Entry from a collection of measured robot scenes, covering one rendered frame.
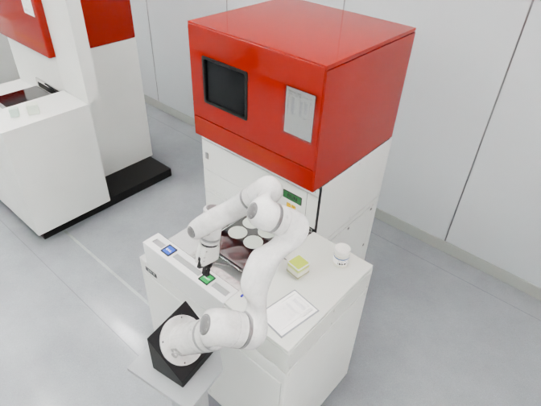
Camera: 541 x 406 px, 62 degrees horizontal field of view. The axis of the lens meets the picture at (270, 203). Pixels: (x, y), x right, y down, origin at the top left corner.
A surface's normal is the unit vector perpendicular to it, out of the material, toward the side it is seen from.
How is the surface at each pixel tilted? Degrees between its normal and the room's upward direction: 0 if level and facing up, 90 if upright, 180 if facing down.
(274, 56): 90
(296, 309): 0
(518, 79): 90
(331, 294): 0
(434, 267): 0
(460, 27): 90
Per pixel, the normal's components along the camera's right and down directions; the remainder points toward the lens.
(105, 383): 0.04, -0.79
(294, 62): -0.66, 0.44
